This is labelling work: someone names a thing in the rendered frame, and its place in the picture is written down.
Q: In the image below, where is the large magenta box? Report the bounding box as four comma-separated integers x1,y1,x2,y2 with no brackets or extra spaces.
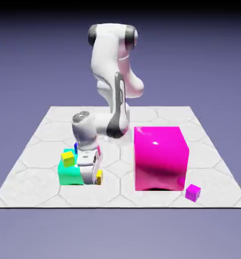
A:
133,126,190,192

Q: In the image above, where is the small purple cube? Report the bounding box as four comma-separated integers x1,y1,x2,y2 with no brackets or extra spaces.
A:
185,184,202,202

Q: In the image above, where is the large green box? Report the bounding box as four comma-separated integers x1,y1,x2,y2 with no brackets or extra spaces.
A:
58,148,85,186

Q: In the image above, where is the small yellow cube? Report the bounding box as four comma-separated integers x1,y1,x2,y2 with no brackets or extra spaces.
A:
60,151,75,168
95,169,103,185

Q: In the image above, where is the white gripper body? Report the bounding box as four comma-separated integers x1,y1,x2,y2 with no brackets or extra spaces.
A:
79,164,99,185

